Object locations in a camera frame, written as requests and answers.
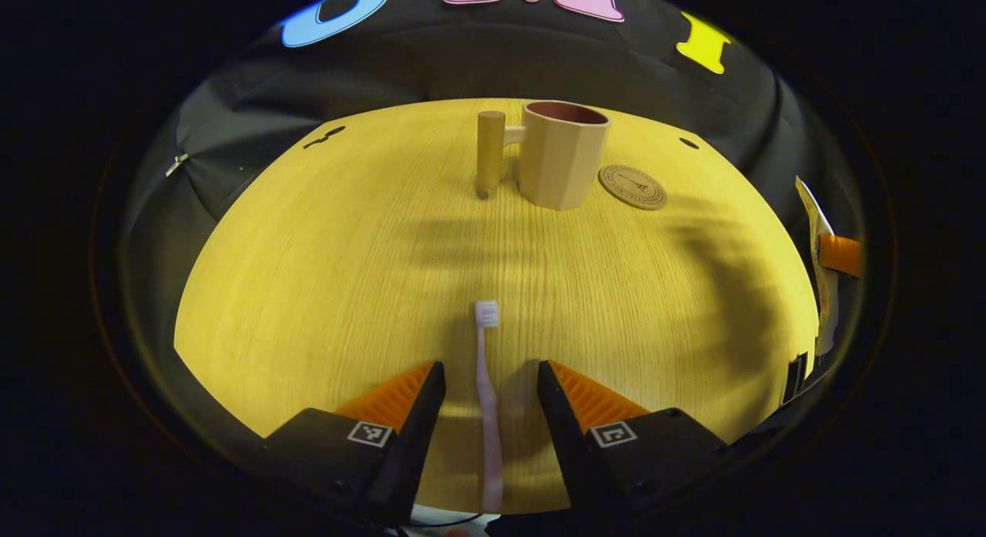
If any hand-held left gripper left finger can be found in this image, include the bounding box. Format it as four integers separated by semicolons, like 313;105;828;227
262;361;447;526

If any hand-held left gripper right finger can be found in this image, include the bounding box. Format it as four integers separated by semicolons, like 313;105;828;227
537;360;733;522

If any white toothpaste tube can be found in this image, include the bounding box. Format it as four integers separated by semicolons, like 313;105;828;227
795;176;840;357

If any white toothbrush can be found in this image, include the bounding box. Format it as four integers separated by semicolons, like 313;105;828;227
474;300;506;515

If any round brown coaster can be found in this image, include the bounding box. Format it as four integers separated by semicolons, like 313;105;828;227
598;164;669;211

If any beige cup with wooden handle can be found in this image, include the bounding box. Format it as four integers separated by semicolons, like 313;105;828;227
476;100;612;212

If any wooden desktop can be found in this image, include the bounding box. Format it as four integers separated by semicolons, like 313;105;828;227
173;98;819;515

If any black desk clamp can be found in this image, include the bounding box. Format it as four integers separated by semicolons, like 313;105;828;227
784;352;810;405

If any black backdrop cloth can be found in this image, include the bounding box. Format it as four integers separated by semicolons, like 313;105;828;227
119;0;867;445

